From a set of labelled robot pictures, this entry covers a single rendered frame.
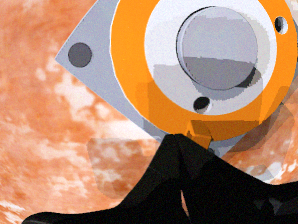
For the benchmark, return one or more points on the orange and white round plate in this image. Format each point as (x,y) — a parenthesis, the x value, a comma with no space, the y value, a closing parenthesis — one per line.
(143,49)

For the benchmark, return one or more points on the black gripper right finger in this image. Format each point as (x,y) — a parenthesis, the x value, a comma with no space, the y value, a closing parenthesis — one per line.
(218,193)

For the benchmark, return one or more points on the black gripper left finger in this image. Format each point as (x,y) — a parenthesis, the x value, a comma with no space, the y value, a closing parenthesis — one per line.
(155,199)

